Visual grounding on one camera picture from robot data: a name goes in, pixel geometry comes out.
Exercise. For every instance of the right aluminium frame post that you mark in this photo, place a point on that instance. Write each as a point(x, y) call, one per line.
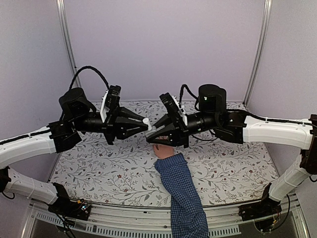
point(260, 47)

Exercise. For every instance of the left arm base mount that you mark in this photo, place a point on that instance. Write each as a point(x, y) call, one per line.
point(64, 206)

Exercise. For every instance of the left aluminium frame post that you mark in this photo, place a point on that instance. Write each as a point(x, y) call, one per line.
point(66, 35)

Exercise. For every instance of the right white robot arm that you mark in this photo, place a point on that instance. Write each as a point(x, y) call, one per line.
point(239, 126)

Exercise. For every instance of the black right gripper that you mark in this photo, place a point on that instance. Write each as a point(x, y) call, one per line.
point(178, 135)

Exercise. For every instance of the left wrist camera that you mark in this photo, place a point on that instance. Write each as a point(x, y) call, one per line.
point(110, 102)

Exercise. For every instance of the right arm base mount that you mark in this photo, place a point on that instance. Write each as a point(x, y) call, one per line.
point(265, 207)

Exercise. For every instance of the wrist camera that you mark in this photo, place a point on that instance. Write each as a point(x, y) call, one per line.
point(175, 112)
point(110, 102)

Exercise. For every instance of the blue checkered sleeve forearm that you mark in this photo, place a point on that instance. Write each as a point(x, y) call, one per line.
point(188, 219)

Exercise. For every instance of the aluminium frame post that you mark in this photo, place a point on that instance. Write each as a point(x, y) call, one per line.
point(260, 47)
point(66, 35)

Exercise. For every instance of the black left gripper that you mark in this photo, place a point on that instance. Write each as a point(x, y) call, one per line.
point(121, 123)

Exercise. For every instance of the person's bare hand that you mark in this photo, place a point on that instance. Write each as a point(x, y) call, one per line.
point(163, 151)

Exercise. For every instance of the clear nail polish bottle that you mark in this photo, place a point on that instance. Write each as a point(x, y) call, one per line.
point(152, 134)

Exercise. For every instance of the front aluminium rail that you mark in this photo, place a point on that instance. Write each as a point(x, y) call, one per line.
point(113, 221)

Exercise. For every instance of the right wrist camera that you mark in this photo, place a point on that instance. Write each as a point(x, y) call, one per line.
point(175, 112)

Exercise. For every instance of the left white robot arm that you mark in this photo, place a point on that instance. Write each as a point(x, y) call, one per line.
point(79, 116)

